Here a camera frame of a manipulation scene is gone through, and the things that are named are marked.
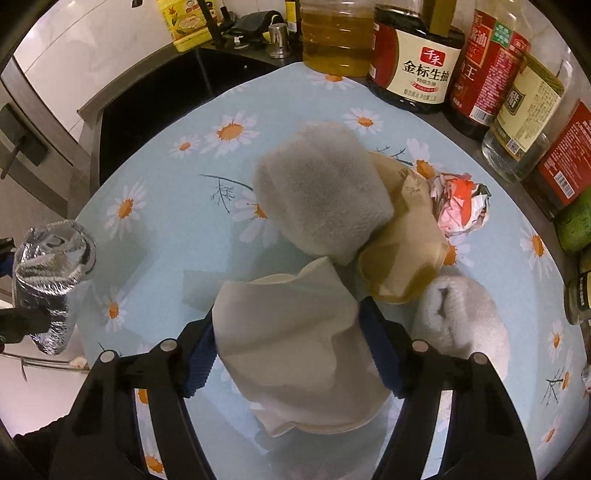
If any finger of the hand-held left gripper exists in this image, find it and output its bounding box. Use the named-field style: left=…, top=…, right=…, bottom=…
left=0, top=236, right=19, bottom=278
left=0, top=308, right=51, bottom=344

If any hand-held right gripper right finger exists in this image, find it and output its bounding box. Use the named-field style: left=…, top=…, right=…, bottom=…
left=358, top=295, right=539, bottom=480

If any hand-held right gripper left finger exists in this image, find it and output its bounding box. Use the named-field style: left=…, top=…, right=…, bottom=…
left=51, top=307, right=222, bottom=480

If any silver foil bag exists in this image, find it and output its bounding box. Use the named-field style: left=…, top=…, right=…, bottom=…
left=11, top=220, right=98, bottom=355

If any crushed white paper cup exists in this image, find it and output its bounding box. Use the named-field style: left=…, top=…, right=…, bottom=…
left=212, top=256, right=393, bottom=437

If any yellow oily cloth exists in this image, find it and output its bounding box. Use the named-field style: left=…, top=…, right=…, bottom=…
left=358, top=152, right=451, bottom=305

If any red white wrapper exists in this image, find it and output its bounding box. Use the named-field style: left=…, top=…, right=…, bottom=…
left=429, top=172, right=492, bottom=236

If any grey white towel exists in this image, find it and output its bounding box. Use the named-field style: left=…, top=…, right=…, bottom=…
left=254, top=124, right=395, bottom=266

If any blue daisy print tablecloth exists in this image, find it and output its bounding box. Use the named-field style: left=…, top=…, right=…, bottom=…
left=74, top=60, right=591, bottom=480

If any small bottle with gold cap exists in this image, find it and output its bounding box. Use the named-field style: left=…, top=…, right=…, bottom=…
left=564, top=251, right=591, bottom=326

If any black kitchen sink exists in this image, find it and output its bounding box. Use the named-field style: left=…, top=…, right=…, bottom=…
left=95, top=46, right=278, bottom=185

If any green glass bottle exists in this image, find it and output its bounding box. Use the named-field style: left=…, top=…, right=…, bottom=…
left=553, top=187, right=591, bottom=254

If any clear bottle with red label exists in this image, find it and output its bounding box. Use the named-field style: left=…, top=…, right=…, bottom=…
left=522, top=99, right=591, bottom=220

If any clear bottle with beige label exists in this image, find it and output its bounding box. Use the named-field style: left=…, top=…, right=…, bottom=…
left=480, top=39, right=580, bottom=183

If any dark soy sauce jug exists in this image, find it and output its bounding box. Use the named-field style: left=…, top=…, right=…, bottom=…
left=367, top=0, right=465, bottom=115

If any dark bottle with red label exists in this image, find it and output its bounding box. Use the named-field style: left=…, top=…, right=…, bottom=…
left=445, top=0, right=529, bottom=141

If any yellow dish soap bottle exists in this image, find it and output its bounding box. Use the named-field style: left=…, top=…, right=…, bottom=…
left=157, top=0, right=222, bottom=51

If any large clear cooking oil jug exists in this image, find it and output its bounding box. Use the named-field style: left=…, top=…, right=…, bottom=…
left=300, top=0, right=375, bottom=77

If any black curved faucet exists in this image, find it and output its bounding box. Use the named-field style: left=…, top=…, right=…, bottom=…
left=198, top=0, right=229, bottom=47

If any black folded cloth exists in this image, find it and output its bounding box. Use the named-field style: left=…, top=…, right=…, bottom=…
left=228, top=11, right=282, bottom=42

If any black cabinet handle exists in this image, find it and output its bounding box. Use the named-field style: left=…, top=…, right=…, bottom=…
left=0, top=102, right=51, bottom=180

